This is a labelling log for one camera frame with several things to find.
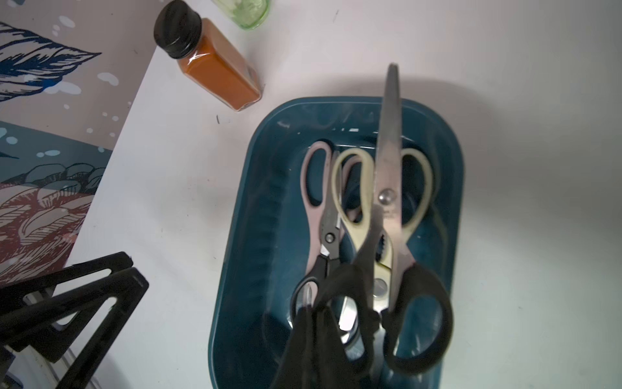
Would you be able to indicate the pink kitchen scissors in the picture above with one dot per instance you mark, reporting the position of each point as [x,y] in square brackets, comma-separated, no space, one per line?
[311,194]

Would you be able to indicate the large black scissors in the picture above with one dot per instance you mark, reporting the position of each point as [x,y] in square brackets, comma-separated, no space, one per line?
[386,214]

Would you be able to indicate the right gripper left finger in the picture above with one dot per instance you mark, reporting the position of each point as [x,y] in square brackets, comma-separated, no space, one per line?
[296,369]

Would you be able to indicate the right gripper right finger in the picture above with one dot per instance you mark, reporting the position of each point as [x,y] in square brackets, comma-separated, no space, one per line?
[333,369]

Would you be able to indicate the green glass cup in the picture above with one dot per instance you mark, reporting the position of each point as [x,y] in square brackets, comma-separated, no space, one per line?
[246,14]

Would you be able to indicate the orange spice bottle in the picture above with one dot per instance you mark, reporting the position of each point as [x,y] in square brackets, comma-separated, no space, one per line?
[206,56]

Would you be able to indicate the cream kitchen scissors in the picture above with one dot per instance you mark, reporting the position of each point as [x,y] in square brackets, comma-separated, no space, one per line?
[376,289]

